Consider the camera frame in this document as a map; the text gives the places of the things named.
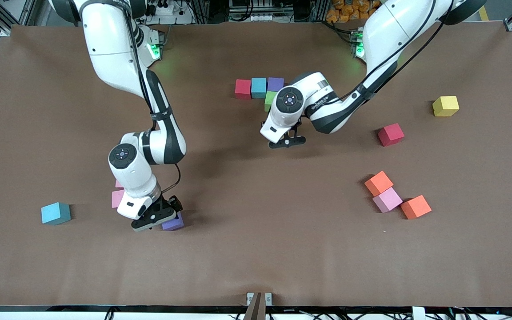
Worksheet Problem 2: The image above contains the light blue foam cube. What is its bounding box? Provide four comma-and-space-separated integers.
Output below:
251, 78, 268, 99
41, 202, 71, 226

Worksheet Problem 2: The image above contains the brown strap strip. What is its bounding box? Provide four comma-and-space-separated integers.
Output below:
243, 292, 266, 320

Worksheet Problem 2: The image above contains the red foam cube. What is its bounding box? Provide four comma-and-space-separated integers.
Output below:
377, 123, 405, 147
235, 79, 252, 100

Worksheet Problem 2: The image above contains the yellow foam cube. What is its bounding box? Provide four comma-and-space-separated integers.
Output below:
432, 96, 460, 117

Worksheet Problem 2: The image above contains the orange foam cube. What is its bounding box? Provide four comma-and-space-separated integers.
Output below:
364, 171, 394, 197
400, 195, 432, 220

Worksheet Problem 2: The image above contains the bag of orange items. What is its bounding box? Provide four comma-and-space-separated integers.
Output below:
326, 0, 374, 24

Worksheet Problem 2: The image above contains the white power strip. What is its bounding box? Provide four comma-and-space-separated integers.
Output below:
147, 4, 181, 16

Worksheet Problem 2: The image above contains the brown table cover sheet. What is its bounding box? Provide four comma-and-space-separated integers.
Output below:
0, 21, 512, 308

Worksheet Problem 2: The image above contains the white socket strip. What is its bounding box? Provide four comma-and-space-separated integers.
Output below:
229, 12, 275, 23

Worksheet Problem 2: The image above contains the grey metal bracket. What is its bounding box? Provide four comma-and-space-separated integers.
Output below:
246, 292, 273, 307

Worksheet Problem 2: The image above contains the green foam cube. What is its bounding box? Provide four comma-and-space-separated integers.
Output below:
264, 91, 280, 113

